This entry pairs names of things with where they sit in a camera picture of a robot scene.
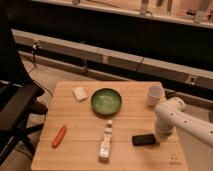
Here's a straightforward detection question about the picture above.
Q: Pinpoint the green bowl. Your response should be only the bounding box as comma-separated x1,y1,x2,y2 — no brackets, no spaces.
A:
91,88,122,116

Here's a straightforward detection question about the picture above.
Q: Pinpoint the black eraser block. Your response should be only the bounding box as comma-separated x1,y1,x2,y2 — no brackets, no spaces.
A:
132,134,156,146

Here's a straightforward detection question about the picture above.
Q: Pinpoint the orange carrot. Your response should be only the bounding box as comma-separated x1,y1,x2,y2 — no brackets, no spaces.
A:
51,125,67,148

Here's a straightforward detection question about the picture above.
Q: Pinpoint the wooden table board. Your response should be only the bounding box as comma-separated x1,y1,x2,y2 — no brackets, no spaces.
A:
31,81,187,171

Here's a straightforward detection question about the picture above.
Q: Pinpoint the small white bottle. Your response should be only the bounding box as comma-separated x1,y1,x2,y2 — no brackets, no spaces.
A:
98,120,113,163

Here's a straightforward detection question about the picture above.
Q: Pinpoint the black office chair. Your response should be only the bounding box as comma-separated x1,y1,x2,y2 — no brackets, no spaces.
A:
0,0,48,166

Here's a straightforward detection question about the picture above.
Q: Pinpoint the white sponge block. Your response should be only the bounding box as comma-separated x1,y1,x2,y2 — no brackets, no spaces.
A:
73,87,87,102

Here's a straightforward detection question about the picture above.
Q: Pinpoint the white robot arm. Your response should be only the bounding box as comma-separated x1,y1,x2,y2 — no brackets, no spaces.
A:
154,97,213,147

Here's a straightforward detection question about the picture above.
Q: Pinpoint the white paper cup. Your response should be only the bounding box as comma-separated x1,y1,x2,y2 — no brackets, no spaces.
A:
146,85,165,107

